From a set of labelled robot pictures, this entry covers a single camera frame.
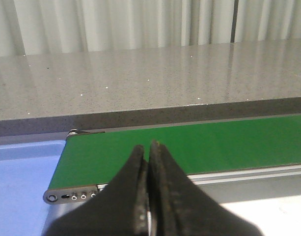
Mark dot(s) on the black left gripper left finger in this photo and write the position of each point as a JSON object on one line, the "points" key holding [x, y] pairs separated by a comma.
{"points": [[120, 209]]}

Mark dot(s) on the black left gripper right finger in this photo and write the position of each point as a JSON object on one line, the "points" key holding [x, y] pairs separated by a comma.
{"points": [[180, 208]]}

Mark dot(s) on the steel left roller end plate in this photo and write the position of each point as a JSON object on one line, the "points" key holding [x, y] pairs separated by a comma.
{"points": [[70, 195]]}

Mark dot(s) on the green conveyor belt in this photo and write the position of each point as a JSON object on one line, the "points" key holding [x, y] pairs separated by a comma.
{"points": [[95, 158]]}

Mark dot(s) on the blue plastic bin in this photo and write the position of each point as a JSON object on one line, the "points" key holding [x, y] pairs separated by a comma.
{"points": [[25, 173]]}

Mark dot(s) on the dark grey stone counter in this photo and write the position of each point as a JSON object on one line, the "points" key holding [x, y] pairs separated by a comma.
{"points": [[58, 92]]}

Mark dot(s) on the grey pleated curtain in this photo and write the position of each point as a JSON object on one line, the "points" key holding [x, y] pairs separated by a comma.
{"points": [[30, 27]]}

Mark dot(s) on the aluminium conveyor side rail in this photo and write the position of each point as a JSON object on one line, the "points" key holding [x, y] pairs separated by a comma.
{"points": [[246, 175]]}

